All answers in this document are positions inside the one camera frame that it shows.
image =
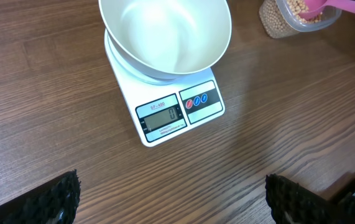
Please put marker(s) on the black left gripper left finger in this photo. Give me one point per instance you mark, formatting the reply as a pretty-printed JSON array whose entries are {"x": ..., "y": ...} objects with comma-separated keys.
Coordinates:
[{"x": 55, "y": 201}]

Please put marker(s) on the clear plastic bean container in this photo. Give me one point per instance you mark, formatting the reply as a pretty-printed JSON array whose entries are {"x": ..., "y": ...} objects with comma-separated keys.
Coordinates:
[{"x": 330, "y": 16}]

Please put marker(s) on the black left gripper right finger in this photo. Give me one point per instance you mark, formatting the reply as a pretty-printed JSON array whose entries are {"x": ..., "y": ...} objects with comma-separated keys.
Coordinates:
[{"x": 291, "y": 203}]

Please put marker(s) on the white digital kitchen scale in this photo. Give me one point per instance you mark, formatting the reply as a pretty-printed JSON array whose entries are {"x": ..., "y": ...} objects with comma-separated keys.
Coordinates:
[{"x": 162, "y": 110}]

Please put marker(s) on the white bowl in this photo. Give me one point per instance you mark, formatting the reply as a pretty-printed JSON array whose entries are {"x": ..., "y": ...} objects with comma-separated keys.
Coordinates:
[{"x": 168, "y": 39}]

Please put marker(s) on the pink plastic measuring scoop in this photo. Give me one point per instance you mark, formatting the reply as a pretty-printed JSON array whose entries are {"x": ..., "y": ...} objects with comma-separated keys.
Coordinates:
[{"x": 317, "y": 6}]

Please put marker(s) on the pile of soybeans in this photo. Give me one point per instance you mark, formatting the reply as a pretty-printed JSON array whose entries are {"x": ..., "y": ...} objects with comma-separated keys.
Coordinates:
[{"x": 274, "y": 22}]

